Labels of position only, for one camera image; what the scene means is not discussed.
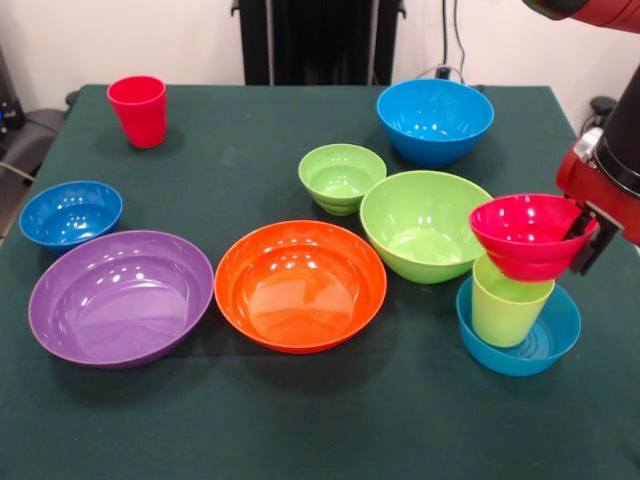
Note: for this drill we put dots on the light blue ribbed bowl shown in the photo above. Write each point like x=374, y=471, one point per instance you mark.
x=555, y=345

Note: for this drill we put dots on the dark green tablecloth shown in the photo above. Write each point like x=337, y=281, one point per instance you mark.
x=320, y=425

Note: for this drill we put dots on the large blue bowl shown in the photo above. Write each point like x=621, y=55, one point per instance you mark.
x=435, y=125

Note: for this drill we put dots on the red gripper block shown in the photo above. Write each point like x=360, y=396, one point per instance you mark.
x=605, y=200

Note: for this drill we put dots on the small dark blue bowl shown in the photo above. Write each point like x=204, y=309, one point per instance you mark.
x=70, y=217

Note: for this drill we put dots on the black pedestal leg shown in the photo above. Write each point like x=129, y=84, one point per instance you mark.
x=40, y=135
x=600, y=107

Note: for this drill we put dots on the orange bowl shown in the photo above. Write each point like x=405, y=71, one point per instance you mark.
x=300, y=300

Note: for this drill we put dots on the pink bowl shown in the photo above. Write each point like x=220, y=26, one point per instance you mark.
x=525, y=250

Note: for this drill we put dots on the large green bowl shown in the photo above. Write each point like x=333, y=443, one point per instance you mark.
x=420, y=235

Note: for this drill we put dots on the small green bowl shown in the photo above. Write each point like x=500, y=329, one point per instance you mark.
x=340, y=177

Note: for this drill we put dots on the pink cup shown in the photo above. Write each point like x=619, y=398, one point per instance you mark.
x=139, y=115

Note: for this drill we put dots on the purple bowl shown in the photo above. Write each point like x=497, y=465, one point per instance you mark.
x=120, y=310

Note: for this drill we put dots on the green cup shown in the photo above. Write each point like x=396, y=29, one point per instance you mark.
x=505, y=315

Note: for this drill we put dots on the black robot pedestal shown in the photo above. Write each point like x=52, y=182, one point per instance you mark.
x=320, y=45

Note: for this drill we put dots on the black equipment case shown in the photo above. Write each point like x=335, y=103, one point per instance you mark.
x=10, y=115

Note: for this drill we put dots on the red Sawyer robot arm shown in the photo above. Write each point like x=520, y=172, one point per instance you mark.
x=625, y=135

